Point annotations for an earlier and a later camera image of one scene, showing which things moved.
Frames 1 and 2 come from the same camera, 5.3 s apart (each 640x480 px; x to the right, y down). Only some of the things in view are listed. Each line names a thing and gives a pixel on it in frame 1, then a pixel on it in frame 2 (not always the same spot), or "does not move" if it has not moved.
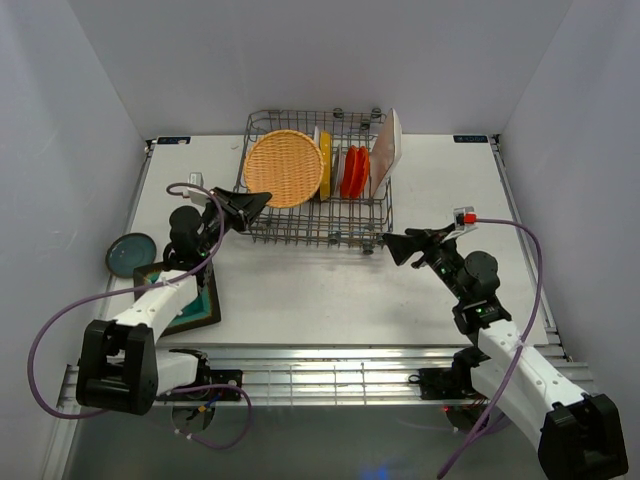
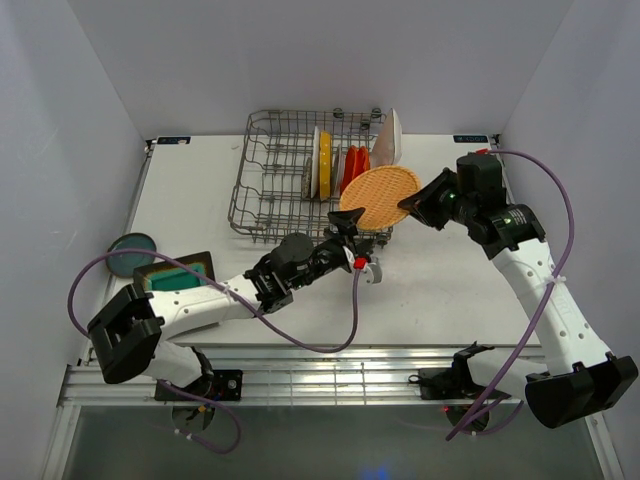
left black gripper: [242, 208] -> [346, 222]
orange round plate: [348, 172] does not move
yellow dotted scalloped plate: [326, 148] does not move
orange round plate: [362, 170] does not move
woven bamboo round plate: [287, 165] -> [379, 190]
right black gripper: [402, 247] -> [420, 205]
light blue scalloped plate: [340, 171] does not move
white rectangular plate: [386, 152] does not move
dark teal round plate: [128, 252] does not move
